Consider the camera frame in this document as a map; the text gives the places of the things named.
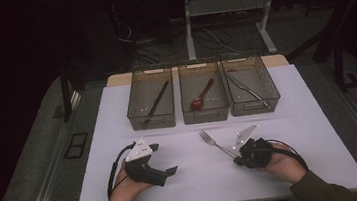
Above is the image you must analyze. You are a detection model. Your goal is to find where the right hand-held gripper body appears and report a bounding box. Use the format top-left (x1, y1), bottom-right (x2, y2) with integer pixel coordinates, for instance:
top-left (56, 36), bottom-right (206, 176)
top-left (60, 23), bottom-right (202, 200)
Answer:
top-left (230, 122), bottom-right (277, 172)

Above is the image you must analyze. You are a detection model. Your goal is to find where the white table cover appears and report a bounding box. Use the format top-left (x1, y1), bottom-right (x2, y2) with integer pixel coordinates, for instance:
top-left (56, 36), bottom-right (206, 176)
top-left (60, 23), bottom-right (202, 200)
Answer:
top-left (63, 57), bottom-right (357, 201)

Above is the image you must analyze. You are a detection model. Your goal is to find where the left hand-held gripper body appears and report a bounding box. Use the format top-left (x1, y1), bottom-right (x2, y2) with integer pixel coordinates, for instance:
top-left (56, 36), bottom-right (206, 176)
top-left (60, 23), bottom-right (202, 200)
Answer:
top-left (121, 134), bottom-right (169, 191)

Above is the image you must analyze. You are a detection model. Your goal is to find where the right hand-held gripper black cable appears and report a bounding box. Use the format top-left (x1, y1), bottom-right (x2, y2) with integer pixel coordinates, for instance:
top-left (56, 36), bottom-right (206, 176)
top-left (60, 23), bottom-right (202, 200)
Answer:
top-left (267, 135), bottom-right (310, 175)

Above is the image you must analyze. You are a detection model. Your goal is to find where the silver metal fork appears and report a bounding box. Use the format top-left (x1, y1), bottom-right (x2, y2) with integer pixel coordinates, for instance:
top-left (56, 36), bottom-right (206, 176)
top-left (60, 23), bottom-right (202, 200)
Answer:
top-left (198, 126), bottom-right (241, 162)

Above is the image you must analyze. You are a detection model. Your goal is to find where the left hand-held gripper black cable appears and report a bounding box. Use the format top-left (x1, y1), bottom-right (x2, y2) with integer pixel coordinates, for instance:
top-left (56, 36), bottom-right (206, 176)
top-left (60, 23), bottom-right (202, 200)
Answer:
top-left (102, 140), bottom-right (142, 200)

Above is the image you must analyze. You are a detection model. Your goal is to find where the clear plastic bin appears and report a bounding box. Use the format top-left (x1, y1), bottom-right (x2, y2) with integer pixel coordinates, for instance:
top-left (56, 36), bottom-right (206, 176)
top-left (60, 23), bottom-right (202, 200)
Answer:
top-left (121, 65), bottom-right (178, 133)
top-left (176, 58), bottom-right (232, 126)
top-left (220, 51), bottom-right (283, 118)

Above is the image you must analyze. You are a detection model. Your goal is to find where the white metal desk frame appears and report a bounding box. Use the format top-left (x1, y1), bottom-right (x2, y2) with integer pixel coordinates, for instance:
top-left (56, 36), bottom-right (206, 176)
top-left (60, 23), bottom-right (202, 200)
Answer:
top-left (181, 0), bottom-right (285, 63)

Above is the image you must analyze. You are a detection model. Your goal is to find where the person's left hand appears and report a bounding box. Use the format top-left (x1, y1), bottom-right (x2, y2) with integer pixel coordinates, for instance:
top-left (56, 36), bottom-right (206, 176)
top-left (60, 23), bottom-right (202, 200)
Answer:
top-left (105, 158), bottom-right (155, 201)

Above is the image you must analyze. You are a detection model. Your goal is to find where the brown wooden spoon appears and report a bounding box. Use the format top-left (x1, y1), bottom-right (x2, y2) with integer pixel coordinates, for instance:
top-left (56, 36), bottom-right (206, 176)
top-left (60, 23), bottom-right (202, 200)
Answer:
top-left (186, 77), bottom-right (218, 112)

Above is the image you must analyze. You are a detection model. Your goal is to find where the person's right hand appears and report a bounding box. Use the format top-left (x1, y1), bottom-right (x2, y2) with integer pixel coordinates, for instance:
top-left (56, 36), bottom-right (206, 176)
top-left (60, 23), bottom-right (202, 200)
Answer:
top-left (254, 139), bottom-right (310, 188)

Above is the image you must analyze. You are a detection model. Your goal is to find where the tangle of floor cables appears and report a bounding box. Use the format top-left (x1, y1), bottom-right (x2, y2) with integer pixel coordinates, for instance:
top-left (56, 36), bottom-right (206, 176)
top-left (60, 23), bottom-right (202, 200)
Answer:
top-left (114, 10), bottom-right (240, 68)

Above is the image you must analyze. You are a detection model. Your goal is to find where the hand-held gripper black cable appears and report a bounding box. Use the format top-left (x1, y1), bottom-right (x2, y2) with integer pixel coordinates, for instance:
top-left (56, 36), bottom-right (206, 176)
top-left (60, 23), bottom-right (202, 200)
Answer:
top-left (267, 135), bottom-right (310, 175)
top-left (102, 140), bottom-right (142, 200)

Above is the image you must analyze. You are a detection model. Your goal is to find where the black metal stand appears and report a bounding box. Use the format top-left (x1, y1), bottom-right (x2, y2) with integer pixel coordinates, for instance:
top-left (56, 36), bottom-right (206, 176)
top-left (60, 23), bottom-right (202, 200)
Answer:
top-left (56, 62), bottom-right (84, 124)
top-left (306, 0), bottom-right (357, 95)

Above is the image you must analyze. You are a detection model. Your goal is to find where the silver metal knife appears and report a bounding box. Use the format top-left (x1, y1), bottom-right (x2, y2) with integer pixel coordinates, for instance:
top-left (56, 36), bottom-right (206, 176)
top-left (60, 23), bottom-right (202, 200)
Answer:
top-left (227, 69), bottom-right (271, 113)

